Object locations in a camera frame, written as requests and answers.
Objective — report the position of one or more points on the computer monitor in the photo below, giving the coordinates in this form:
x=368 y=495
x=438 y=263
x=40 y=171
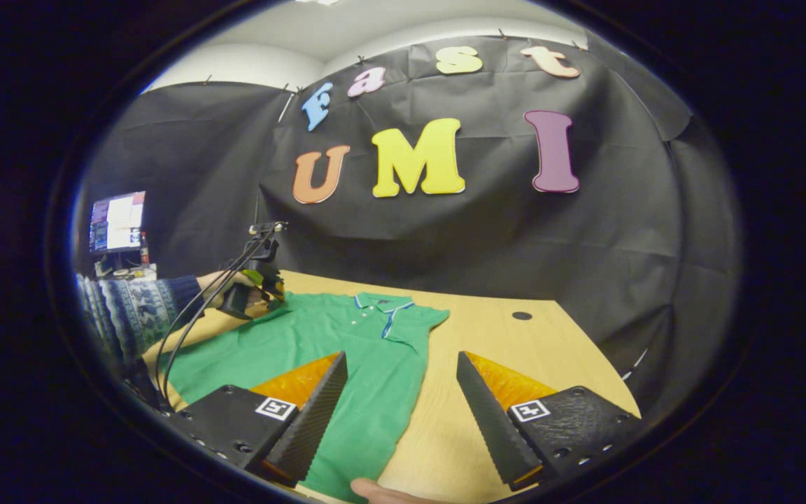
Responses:
x=117 y=222

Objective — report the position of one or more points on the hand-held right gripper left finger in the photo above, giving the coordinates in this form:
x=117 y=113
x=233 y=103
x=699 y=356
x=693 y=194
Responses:
x=315 y=420

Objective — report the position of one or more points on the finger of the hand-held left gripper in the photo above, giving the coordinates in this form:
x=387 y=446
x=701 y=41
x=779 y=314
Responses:
x=274 y=292

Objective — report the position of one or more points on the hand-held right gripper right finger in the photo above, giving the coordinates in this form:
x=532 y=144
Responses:
x=490 y=420

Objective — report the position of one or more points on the black backdrop cloth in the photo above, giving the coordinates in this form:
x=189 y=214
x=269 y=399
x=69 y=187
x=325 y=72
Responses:
x=445 y=238

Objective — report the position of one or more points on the green T-shirt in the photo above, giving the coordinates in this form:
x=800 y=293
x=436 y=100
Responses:
x=319 y=336

